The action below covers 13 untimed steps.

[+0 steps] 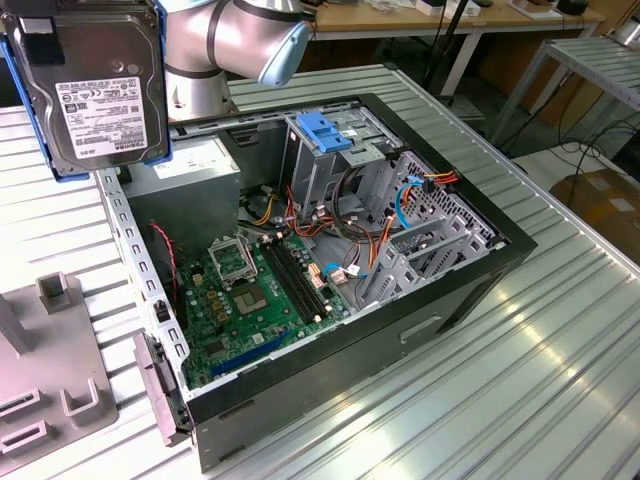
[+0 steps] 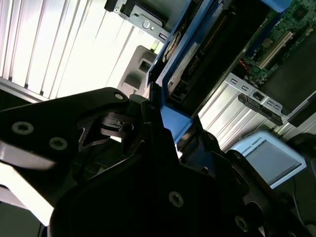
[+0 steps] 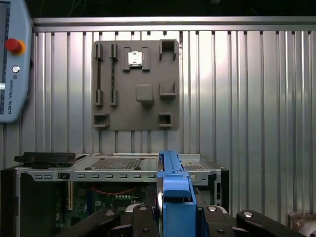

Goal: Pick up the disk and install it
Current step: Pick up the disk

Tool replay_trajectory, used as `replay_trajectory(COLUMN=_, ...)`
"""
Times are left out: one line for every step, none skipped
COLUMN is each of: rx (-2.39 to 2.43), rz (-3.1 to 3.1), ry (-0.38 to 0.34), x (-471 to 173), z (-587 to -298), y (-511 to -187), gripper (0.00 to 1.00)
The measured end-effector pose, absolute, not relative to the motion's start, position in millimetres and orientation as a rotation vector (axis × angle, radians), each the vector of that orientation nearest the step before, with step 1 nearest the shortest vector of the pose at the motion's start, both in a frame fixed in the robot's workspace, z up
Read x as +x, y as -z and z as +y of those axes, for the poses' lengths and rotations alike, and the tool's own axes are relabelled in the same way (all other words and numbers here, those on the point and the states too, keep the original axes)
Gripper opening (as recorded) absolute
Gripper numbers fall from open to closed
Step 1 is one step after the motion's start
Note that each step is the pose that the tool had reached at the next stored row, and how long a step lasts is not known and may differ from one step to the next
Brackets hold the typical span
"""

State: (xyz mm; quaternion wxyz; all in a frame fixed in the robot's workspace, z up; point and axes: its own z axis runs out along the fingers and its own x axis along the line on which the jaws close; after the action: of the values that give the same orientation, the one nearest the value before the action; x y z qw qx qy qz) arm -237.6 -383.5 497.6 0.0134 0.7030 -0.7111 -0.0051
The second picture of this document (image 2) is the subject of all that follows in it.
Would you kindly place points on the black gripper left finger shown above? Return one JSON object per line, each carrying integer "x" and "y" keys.
{"x": 49, "y": 118}

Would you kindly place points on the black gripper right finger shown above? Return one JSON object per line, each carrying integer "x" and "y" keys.
{"x": 212, "y": 153}

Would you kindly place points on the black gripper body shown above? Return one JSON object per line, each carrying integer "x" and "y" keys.
{"x": 138, "y": 197}

